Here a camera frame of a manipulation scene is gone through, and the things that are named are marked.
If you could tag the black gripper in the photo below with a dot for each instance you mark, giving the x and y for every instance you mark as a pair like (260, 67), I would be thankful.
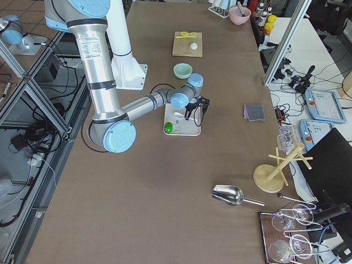
(189, 107)

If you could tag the white ceramic spoon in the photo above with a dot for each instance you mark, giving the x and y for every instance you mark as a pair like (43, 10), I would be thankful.
(180, 115)

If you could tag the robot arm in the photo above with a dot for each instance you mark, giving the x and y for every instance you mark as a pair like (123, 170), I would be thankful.
(103, 41)

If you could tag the light green bowl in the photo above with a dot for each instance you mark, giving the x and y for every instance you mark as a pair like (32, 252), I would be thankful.
(182, 70)

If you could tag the white steamed bun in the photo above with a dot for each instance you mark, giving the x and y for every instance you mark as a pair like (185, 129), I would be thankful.
(193, 46)

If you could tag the pink bowl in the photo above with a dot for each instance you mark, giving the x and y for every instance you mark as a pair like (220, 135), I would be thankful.
(236, 15)

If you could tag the cream rabbit tray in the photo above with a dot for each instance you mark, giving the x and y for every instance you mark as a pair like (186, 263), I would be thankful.
(181, 126)

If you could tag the green lime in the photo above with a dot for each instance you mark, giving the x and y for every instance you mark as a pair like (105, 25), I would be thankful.
(168, 127)

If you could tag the folded grey cloth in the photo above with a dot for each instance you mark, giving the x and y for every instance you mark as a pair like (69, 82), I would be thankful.
(254, 112)

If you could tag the wooden cutting board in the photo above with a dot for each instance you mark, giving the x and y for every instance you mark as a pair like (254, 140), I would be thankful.
(181, 46)

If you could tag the yellow plastic knife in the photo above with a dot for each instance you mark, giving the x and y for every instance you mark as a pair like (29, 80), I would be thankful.
(182, 37)

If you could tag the metal scoop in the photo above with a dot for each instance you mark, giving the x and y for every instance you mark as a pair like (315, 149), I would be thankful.
(232, 195)

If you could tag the wooden mug tree stand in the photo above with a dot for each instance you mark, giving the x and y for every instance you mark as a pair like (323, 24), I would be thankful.
(271, 179)

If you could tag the lower teach pendant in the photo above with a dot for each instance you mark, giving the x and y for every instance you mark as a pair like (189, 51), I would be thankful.
(312, 131)

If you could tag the teach pendant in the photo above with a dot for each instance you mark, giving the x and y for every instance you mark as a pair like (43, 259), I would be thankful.
(324, 105)
(312, 131)

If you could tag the upper teach pendant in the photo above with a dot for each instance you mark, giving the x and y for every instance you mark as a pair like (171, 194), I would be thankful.
(324, 105)

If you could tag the black monitor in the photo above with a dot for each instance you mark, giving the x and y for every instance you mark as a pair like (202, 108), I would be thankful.
(329, 178)

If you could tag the wine glass rack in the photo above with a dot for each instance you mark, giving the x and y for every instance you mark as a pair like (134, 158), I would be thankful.
(285, 234)

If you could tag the aluminium frame post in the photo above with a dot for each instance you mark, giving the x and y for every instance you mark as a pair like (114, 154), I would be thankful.
(285, 41)

